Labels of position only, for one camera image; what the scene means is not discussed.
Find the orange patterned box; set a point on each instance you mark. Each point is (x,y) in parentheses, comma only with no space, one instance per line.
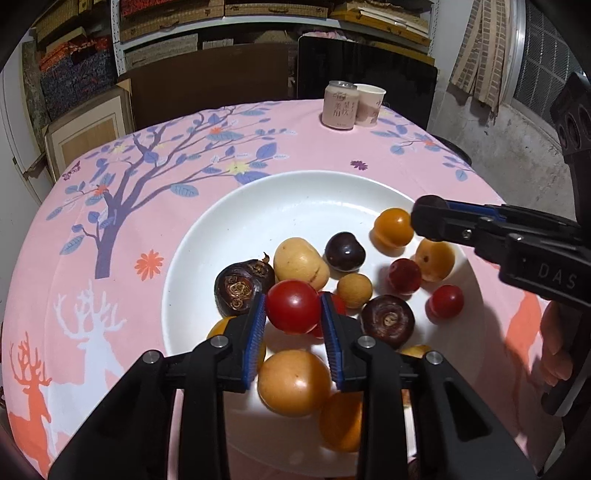
(69,50)

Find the white door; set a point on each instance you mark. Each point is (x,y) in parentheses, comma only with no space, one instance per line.
(18,138)

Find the red cherry tomato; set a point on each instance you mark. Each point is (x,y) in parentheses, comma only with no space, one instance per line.
(444,302)
(404,276)

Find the dark water chestnut with stem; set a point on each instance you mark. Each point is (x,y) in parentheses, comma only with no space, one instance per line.
(240,286)

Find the large orange-yellow tomato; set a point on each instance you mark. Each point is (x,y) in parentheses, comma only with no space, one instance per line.
(294,383)

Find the pink drink can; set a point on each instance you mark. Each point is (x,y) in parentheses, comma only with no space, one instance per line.
(340,105)

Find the black chair back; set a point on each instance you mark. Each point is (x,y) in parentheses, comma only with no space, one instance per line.
(392,60)

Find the dark cherry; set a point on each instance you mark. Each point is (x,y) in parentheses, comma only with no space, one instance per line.
(345,251)

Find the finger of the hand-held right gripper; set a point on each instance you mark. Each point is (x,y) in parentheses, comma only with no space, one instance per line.
(471,210)
(438,221)

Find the metal shelf unit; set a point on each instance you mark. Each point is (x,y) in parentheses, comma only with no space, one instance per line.
(115,46)

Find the window with metal grille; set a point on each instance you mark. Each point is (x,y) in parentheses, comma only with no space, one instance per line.
(540,60)

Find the blue patterned box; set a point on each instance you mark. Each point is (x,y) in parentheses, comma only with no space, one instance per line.
(78,87)

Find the beige checked curtain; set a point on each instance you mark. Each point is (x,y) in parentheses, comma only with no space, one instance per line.
(485,60)

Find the brown chair back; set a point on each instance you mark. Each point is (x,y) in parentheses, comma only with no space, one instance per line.
(207,78)

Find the small tan longan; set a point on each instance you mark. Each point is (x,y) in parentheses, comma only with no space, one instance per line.
(354,290)

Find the wooden framed board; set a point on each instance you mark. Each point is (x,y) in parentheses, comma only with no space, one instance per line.
(87,134)

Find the pale yellow oblong fruit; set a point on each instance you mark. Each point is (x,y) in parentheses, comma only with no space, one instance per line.
(300,264)

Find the person's right hand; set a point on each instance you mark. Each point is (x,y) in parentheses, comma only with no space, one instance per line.
(554,346)

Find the yellow cherry tomato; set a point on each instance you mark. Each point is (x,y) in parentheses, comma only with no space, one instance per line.
(392,228)
(219,327)
(415,351)

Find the white oval plate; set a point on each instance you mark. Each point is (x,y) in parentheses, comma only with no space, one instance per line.
(277,207)

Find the yellow-orange tomato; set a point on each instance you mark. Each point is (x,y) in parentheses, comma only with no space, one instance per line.
(341,424)

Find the white paper cup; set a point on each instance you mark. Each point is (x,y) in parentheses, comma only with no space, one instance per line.
(371,107)

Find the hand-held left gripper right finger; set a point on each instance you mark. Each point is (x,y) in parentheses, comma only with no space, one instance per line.
(331,341)

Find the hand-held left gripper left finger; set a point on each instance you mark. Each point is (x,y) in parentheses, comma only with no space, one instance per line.
(254,341)

